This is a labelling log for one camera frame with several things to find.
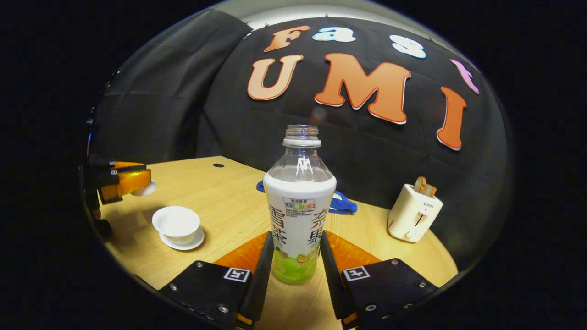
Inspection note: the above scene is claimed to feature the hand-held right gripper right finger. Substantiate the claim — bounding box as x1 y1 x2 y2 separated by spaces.
320 231 439 330

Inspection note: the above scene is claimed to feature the blue folded towel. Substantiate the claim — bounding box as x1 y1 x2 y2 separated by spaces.
256 180 358 215

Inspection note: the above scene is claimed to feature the white toaster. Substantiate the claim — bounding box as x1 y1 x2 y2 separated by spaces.
388 183 443 243

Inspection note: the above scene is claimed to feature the white saucer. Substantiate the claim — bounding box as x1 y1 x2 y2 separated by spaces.
159 227 205 251

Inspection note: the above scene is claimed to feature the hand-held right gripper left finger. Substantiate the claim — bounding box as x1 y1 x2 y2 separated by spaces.
161 231 275 329

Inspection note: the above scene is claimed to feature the white teacup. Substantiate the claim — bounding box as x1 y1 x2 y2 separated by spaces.
152 206 201 245

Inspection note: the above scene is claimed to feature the white green-label water bottle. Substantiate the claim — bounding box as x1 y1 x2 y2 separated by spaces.
263 125 337 285

